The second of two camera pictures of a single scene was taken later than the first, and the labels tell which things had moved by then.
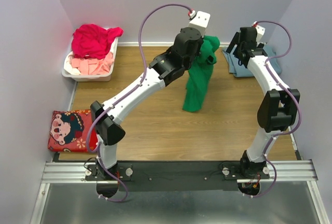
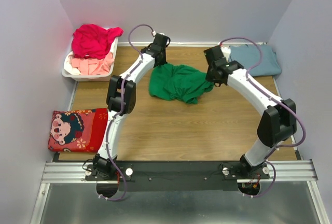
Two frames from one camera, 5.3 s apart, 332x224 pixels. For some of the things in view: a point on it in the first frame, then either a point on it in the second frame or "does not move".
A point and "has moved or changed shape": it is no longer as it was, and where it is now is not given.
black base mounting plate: x=176 y=176 does not move
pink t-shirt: x=94 y=66 does not move
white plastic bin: x=93 y=78 does not move
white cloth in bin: x=68 y=66 does not move
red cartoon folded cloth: x=72 y=130 does not move
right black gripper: x=234 y=41 to x=209 y=68
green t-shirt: x=199 y=75 has moved or changed shape
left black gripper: x=199 y=43 to x=163 y=60
